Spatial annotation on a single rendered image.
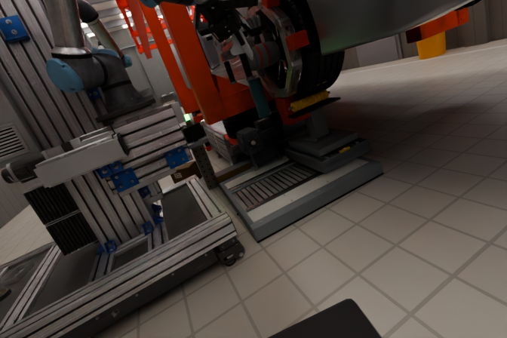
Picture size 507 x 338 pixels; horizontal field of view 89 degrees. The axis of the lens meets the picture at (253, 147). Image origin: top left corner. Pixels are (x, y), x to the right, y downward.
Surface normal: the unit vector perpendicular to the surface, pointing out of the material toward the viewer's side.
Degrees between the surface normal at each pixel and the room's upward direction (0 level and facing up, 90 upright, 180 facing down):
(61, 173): 90
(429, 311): 0
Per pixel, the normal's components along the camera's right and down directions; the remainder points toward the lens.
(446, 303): -0.32, -0.90
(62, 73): -0.36, 0.50
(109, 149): 0.39, 0.14
